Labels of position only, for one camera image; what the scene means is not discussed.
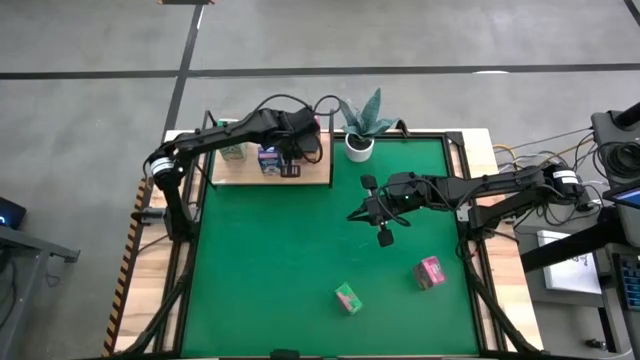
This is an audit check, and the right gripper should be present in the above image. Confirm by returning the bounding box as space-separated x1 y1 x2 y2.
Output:
346 172 429 249

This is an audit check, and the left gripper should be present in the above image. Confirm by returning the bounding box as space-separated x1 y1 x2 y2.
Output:
275 106 322 179

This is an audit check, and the Frosted Flakes cereal box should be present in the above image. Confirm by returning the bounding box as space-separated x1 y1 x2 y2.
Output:
257 144 284 177

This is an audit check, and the wooden shelf board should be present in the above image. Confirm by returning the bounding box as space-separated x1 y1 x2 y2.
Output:
211 130 332 186

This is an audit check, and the Raisin Bran cereal box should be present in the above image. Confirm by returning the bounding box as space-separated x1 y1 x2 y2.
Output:
413 255 448 291

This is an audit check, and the white plant pot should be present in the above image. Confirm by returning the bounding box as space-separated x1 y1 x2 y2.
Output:
343 133 376 164

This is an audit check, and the green snake plant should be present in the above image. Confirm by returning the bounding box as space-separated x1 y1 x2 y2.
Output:
338 87 401 144

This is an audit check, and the green table mat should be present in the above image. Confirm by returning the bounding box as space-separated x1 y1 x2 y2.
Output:
182 138 481 357

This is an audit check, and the white paper sheet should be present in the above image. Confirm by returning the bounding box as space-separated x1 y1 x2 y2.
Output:
537 229 604 296

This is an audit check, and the black diagonal beam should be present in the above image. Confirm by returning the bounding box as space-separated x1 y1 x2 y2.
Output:
519 205 640 274

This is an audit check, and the grey side desk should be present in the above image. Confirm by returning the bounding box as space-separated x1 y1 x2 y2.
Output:
514 219 640 360
0 224 81 346

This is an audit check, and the yellow black hazard tape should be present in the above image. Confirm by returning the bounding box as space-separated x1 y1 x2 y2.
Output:
101 177 151 357

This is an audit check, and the grey equipment case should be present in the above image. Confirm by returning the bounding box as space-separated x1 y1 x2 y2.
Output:
589 102 640 189

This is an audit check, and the tablet screen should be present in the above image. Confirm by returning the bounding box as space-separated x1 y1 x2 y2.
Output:
602 180 640 211

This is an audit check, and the black device blue light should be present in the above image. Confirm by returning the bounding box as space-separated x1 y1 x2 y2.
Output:
0 195 28 231

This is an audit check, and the black metal shelf frame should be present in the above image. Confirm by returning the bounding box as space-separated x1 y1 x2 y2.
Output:
191 108 336 189

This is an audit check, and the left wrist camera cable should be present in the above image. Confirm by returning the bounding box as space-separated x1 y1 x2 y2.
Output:
252 92 346 119

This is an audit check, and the coiled black cable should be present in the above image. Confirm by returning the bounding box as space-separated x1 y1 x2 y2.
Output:
597 141 640 182

